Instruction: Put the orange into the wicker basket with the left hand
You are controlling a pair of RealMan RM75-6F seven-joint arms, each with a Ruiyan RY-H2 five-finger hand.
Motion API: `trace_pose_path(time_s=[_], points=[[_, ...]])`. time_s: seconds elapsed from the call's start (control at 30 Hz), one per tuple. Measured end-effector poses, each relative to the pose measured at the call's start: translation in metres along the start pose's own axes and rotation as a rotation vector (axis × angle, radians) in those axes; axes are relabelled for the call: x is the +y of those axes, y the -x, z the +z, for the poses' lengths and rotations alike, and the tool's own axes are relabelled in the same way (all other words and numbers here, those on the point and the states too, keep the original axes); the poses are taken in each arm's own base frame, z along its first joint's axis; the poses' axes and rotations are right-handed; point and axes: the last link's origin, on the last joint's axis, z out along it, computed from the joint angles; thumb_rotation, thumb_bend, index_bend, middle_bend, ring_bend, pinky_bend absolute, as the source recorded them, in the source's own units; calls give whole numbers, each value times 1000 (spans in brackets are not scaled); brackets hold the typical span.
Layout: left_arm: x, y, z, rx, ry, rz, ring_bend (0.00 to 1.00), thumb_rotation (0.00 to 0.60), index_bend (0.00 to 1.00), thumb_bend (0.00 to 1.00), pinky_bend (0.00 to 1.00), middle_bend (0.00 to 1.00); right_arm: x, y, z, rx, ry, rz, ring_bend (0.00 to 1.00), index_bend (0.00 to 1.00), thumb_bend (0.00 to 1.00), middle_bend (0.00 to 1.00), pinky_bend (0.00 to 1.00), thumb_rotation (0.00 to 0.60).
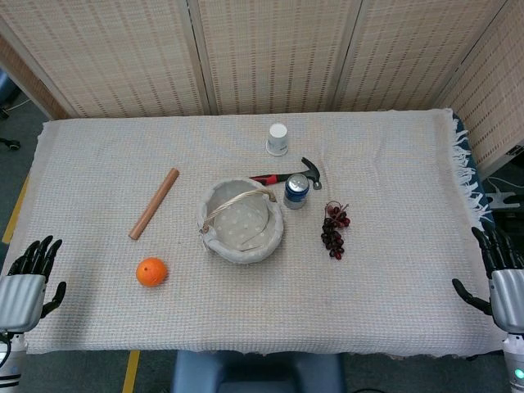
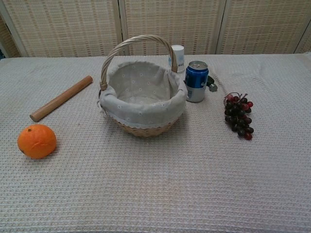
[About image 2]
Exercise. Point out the blue soda can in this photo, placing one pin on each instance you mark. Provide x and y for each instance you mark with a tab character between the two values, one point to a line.
195	82

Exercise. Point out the orange fruit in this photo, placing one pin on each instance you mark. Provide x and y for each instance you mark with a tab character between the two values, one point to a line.
36	143

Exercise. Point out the wooden rolling pin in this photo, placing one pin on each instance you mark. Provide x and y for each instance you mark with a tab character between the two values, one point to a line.
60	98

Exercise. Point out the woven bamboo screen panel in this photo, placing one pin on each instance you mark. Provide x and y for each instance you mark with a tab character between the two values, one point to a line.
175	21
68	26
264	24

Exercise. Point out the woven basket with handle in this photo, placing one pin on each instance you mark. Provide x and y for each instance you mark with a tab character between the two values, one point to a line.
145	109

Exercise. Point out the dark red grape bunch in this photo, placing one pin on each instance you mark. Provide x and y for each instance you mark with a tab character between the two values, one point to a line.
236	116

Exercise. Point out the white paper cup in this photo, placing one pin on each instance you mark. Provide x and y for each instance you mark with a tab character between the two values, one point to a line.
179	59

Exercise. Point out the beige waffle tablecloth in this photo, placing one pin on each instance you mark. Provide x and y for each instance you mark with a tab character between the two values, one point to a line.
155	182

